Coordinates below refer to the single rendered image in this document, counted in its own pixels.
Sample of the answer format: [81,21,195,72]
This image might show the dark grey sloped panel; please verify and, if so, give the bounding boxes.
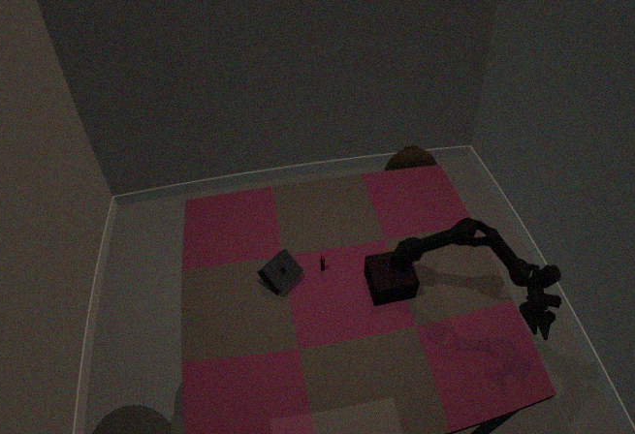
[257,249,303,295]

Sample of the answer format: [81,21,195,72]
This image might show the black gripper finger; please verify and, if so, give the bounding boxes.
[537,319,554,340]
[522,309,541,335]

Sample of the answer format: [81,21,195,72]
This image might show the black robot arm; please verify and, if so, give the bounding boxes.
[390,218,561,308]

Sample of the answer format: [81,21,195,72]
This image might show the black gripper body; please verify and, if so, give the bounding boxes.
[519,290,556,323]

